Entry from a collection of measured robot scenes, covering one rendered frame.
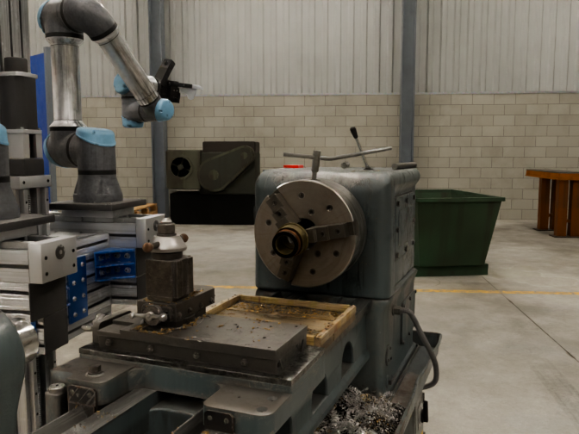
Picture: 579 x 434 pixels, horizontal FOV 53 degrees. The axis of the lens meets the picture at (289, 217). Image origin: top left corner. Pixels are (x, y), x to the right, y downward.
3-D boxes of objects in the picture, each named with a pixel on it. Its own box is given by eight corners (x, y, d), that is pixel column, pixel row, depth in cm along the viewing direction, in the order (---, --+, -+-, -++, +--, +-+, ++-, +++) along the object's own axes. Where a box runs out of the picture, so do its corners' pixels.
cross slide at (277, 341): (132, 324, 134) (132, 305, 134) (308, 347, 118) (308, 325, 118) (81, 347, 119) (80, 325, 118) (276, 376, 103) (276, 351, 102)
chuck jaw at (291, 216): (294, 229, 174) (270, 197, 175) (306, 219, 172) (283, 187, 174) (279, 233, 163) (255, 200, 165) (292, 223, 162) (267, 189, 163)
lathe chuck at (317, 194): (261, 271, 186) (270, 172, 181) (357, 290, 175) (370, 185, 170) (249, 276, 177) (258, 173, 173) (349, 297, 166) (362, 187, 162)
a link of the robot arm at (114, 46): (101, -21, 177) (182, 108, 208) (78, -15, 183) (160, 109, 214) (77, 1, 171) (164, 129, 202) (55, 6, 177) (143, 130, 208)
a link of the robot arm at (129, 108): (138, 127, 206) (137, 95, 205) (116, 127, 212) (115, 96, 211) (155, 127, 212) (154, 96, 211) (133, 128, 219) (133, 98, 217)
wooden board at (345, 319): (237, 306, 172) (237, 293, 172) (356, 319, 159) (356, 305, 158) (182, 336, 144) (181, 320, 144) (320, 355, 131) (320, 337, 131)
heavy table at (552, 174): (522, 224, 1057) (525, 169, 1045) (547, 225, 1053) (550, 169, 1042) (554, 238, 897) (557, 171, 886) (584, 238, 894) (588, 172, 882)
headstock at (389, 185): (308, 257, 251) (308, 166, 246) (420, 265, 233) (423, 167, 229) (246, 288, 196) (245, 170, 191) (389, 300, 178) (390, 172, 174)
